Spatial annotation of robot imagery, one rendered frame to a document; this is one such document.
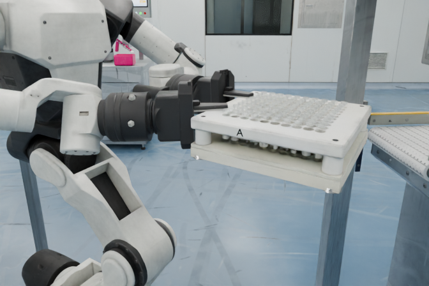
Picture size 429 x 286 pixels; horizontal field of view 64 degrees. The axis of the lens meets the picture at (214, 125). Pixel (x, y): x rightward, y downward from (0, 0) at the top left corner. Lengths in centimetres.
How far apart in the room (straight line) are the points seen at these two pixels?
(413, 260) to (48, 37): 115
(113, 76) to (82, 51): 213
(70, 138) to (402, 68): 612
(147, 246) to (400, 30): 582
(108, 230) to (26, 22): 53
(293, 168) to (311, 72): 548
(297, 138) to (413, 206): 74
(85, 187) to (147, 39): 47
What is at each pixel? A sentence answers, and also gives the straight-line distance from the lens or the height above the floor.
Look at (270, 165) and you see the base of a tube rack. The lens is 52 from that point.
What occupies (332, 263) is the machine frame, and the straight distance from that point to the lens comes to 132.
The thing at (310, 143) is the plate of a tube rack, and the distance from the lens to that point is 49.
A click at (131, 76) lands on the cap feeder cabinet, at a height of 68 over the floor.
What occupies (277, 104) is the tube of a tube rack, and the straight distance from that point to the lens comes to 63.
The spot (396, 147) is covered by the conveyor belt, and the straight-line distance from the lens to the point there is 100.
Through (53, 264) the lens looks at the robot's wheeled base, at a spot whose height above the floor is 36.
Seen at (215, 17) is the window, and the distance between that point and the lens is 571.
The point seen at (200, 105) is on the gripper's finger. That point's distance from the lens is 61.
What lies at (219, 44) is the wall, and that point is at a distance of 572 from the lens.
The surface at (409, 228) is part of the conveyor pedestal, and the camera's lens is 122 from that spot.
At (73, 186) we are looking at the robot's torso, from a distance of 96.
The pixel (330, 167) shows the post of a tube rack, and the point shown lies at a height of 97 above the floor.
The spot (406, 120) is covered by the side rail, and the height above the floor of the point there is 87.
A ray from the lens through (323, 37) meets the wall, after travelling 594.
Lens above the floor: 117
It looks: 18 degrees down
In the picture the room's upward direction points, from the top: straight up
